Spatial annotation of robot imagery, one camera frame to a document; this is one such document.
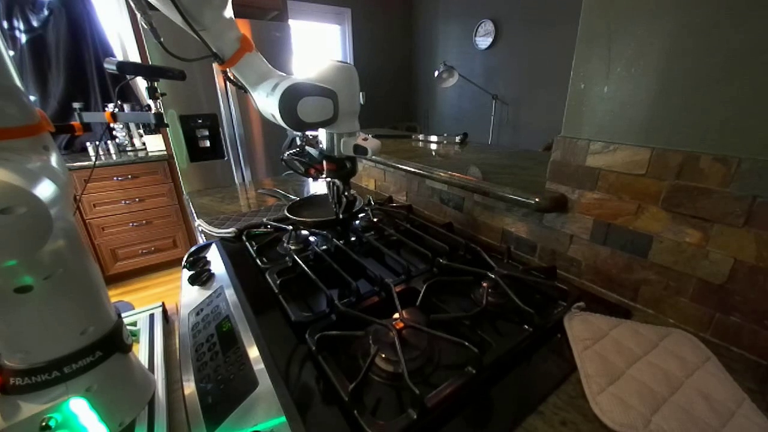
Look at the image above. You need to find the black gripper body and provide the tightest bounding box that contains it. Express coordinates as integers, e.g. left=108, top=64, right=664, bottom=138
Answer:
left=283, top=132, right=359, bottom=185

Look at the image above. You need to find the black cast iron grate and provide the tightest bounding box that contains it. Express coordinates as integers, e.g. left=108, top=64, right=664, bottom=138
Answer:
left=300, top=270, right=580, bottom=422
left=261, top=225, right=514, bottom=326
left=237, top=200, right=450, bottom=278

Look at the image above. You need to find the stainless steel refrigerator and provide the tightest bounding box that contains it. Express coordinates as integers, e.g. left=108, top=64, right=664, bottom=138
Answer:
left=209, top=59, right=277, bottom=194

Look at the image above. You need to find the raised granite bar counter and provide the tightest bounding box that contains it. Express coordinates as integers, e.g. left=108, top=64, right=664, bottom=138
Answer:
left=349, top=130, right=571, bottom=216

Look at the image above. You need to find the low granite counter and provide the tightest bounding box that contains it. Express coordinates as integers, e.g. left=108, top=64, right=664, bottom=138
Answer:
left=178, top=155, right=321, bottom=238

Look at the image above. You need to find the bright window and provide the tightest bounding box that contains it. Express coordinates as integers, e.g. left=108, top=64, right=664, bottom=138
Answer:
left=286, top=0, right=357, bottom=82

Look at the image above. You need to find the black stove knob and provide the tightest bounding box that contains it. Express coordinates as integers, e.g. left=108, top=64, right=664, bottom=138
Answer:
left=180, top=240, right=216, bottom=270
left=187, top=266, right=217, bottom=291

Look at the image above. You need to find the silver desk lamp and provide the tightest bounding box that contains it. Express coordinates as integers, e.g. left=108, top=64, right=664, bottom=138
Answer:
left=430, top=59, right=510, bottom=148

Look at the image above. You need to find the wooden drawer cabinet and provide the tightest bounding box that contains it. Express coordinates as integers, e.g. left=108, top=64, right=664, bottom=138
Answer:
left=70, top=155, right=198, bottom=280

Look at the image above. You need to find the stainless black gas stove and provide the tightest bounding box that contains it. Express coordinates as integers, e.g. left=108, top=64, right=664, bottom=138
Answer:
left=175, top=194, right=589, bottom=432

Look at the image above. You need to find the metal stand with orange clamps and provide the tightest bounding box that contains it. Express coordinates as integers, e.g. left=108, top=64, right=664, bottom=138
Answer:
left=67, top=78, right=165, bottom=164

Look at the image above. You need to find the dark curtain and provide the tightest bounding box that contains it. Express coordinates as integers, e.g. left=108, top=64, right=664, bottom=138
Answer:
left=0, top=0, right=111, bottom=134

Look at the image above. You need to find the white quilted pot holder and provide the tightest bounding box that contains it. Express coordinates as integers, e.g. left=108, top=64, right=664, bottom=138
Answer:
left=562, top=308, right=768, bottom=432

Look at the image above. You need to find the black wall panel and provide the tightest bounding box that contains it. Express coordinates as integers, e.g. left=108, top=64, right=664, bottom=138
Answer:
left=178, top=113, right=226, bottom=164

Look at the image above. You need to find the round silver wall clock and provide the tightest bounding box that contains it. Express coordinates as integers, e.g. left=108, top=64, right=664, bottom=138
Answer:
left=469, top=16, right=499, bottom=52

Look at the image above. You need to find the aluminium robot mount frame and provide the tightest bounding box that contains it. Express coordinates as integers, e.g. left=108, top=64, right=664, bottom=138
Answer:
left=117, top=300, right=173, bottom=432

